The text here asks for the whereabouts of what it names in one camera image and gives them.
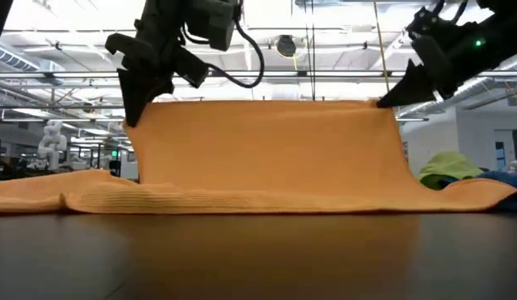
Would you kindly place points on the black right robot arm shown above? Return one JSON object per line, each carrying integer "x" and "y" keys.
{"x": 508, "y": 29}

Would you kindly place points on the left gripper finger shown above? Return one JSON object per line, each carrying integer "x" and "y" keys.
{"x": 160, "y": 85}
{"x": 135, "y": 96}

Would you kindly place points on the green microfiber towel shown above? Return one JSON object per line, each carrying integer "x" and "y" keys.
{"x": 448, "y": 166}

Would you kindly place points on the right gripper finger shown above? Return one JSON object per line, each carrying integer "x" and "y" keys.
{"x": 413, "y": 79}
{"x": 413, "y": 98}

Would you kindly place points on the silver ventilation duct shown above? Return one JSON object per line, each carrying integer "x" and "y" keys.
{"x": 12, "y": 58}

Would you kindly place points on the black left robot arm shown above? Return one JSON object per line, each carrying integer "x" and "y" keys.
{"x": 0, "y": 21}

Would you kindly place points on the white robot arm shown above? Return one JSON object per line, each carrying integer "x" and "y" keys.
{"x": 52, "y": 143}

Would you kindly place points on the blue microfiber towel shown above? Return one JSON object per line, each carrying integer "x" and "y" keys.
{"x": 504, "y": 180}

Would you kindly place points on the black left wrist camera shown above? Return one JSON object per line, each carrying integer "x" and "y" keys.
{"x": 212, "y": 21}

